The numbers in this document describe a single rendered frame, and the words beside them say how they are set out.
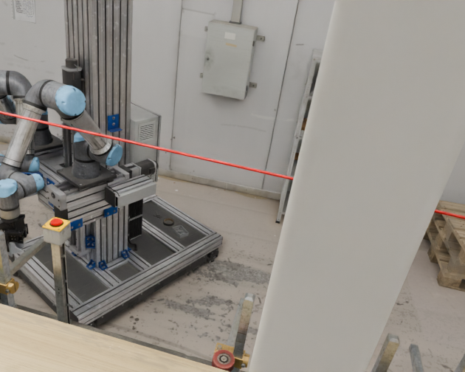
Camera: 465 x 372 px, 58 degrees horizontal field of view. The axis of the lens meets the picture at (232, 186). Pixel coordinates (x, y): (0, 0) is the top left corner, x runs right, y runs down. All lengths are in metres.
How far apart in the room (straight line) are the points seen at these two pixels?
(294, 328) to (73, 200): 2.19
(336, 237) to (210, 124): 4.07
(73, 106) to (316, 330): 1.75
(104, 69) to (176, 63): 1.81
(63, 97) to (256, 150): 2.67
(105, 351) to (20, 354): 0.27
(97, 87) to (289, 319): 2.27
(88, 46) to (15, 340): 1.43
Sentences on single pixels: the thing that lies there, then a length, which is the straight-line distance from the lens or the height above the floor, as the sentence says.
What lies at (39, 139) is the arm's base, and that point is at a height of 1.08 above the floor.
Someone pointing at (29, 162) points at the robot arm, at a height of 1.15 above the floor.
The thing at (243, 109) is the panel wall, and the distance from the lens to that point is 4.10.
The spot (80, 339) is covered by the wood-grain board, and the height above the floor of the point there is 0.90.
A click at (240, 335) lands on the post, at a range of 1.64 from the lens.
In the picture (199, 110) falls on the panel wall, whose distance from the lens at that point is 4.20.
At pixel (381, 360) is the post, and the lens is 1.65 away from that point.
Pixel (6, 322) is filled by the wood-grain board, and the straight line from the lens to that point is 1.78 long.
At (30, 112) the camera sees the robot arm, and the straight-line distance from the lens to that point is 1.99.
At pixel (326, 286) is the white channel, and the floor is 2.05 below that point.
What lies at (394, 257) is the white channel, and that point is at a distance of 0.16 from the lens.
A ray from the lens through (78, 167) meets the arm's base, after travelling 2.32.
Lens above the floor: 2.15
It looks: 28 degrees down
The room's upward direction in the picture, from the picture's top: 9 degrees clockwise
